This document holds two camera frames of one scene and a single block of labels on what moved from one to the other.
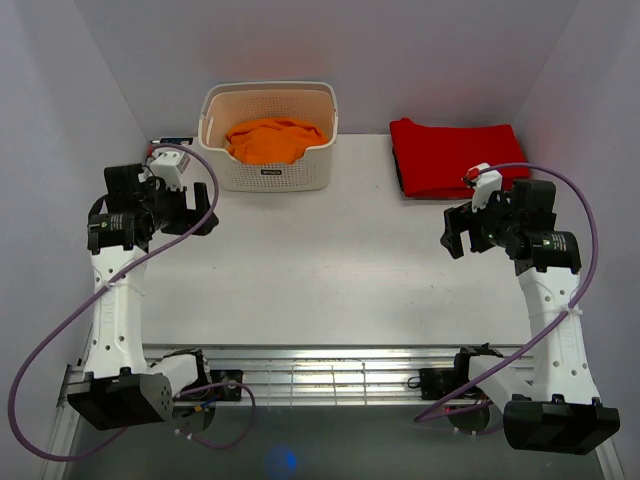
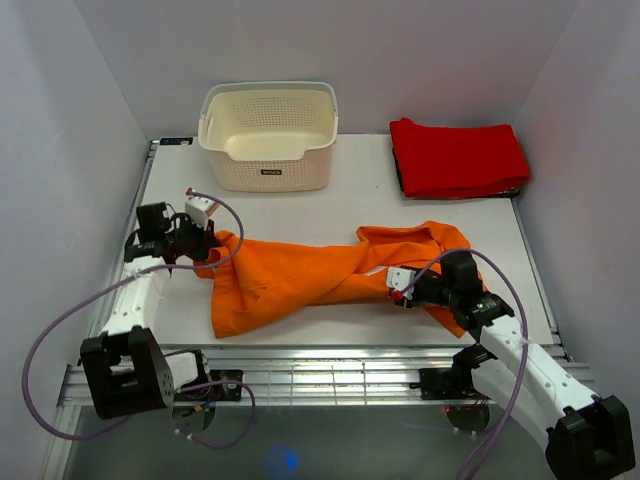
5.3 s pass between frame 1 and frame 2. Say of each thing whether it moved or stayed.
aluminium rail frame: stayed
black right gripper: moved
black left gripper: moved
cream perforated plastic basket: stayed
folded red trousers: stayed
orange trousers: moved
